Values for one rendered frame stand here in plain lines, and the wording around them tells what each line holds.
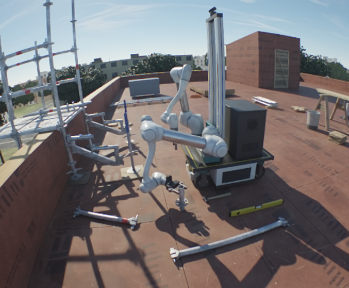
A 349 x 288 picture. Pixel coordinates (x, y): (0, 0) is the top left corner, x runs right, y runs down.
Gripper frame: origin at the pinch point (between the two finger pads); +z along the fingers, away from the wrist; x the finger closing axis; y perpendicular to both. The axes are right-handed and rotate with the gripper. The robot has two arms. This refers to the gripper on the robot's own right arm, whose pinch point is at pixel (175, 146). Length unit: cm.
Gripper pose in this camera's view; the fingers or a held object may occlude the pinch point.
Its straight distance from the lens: 232.4
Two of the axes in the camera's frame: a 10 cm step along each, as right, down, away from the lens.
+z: 0.6, 9.2, 3.9
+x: -1.6, -3.8, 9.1
